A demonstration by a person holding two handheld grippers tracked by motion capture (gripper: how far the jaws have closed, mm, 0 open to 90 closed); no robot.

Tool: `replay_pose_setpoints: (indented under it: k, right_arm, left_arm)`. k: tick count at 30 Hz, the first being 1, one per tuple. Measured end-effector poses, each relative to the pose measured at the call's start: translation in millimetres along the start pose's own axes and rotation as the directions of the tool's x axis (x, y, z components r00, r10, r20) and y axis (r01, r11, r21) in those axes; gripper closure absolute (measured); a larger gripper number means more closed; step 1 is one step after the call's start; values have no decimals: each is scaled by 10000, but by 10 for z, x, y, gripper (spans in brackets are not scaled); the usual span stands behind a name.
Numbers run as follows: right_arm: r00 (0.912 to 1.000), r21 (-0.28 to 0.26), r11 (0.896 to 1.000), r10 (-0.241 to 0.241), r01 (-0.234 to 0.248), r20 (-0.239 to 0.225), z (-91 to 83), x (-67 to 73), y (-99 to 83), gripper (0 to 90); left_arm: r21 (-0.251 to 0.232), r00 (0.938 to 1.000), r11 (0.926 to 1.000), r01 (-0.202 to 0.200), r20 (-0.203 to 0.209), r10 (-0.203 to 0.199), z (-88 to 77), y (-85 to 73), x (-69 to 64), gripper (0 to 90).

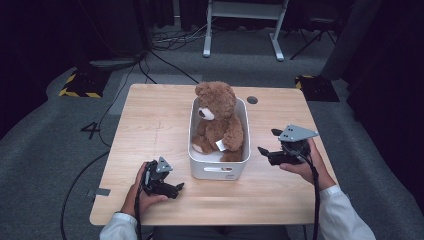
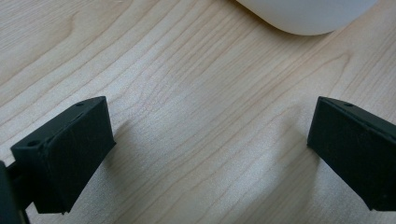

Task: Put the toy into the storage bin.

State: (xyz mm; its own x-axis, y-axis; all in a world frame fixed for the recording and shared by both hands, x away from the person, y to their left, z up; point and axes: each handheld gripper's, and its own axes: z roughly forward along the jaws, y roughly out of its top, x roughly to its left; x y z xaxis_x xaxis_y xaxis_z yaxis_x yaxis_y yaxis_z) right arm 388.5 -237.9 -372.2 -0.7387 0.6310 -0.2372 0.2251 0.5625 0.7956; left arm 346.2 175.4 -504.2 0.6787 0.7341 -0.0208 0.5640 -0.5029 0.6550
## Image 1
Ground thick black floor cable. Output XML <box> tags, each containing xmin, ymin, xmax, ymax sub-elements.
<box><xmin>59</xmin><ymin>149</ymin><xmax>112</xmax><ymax>240</ymax></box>

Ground brown teddy bear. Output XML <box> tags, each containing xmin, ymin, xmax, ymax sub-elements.
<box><xmin>191</xmin><ymin>80</ymin><xmax>245</xmax><ymax>163</ymax></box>

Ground white metal stand frame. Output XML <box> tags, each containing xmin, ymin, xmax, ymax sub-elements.
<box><xmin>202</xmin><ymin>0</ymin><xmax>291</xmax><ymax>63</ymax></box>

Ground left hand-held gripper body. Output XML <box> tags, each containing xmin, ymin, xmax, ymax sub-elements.
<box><xmin>141</xmin><ymin>156</ymin><xmax>179</xmax><ymax>200</ymax></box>

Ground grey tape piece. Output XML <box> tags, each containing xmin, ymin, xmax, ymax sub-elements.
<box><xmin>84</xmin><ymin>187</ymin><xmax>112</xmax><ymax>198</ymax></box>

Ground person's left hand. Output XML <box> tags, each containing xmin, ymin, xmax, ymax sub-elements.
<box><xmin>120</xmin><ymin>162</ymin><xmax>169</xmax><ymax>218</ymax></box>

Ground hand-held gripper black cable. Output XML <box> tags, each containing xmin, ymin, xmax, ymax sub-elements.
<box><xmin>133</xmin><ymin>166</ymin><xmax>149</xmax><ymax>240</ymax></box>
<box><xmin>291</xmin><ymin>149</ymin><xmax>322</xmax><ymax>240</ymax></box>

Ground right hand-held gripper black cable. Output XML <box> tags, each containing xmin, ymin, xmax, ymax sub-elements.
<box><xmin>291</xmin><ymin>149</ymin><xmax>322</xmax><ymax>240</ymax></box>

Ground white plastic storage box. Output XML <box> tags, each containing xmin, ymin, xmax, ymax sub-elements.
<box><xmin>187</xmin><ymin>94</ymin><xmax>252</xmax><ymax>182</ymax></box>

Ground black tripod stand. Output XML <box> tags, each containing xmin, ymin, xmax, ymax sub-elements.
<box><xmin>283</xmin><ymin>15</ymin><xmax>338</xmax><ymax>62</ymax></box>

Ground person's dark trousers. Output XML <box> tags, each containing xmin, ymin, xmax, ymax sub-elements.
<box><xmin>146</xmin><ymin>224</ymin><xmax>292</xmax><ymax>240</ymax></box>

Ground left hand-held gripper black cable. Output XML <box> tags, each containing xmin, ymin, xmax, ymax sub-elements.
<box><xmin>133</xmin><ymin>166</ymin><xmax>149</xmax><ymax>240</ymax></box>

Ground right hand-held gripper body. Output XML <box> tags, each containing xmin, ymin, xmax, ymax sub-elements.
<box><xmin>268</xmin><ymin>123</ymin><xmax>320</xmax><ymax>167</ymax></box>

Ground bundle of floor cables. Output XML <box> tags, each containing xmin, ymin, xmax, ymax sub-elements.
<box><xmin>150</xmin><ymin>16</ymin><xmax>216</xmax><ymax>53</ymax></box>

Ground grey curtain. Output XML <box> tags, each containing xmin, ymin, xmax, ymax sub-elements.
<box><xmin>319</xmin><ymin>0</ymin><xmax>383</xmax><ymax>82</ymax></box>

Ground person's right hand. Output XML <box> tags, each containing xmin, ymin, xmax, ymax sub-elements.
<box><xmin>278</xmin><ymin>137</ymin><xmax>338</xmax><ymax>192</ymax></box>

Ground black yellow striped floor base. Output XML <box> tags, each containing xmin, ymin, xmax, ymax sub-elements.
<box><xmin>58</xmin><ymin>65</ymin><xmax>112</xmax><ymax>100</ymax></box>
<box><xmin>294</xmin><ymin>74</ymin><xmax>341</xmax><ymax>103</ymax></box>

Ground thin black floor cable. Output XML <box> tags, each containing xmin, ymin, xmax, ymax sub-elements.
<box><xmin>97</xmin><ymin>61</ymin><xmax>138</xmax><ymax>148</ymax></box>

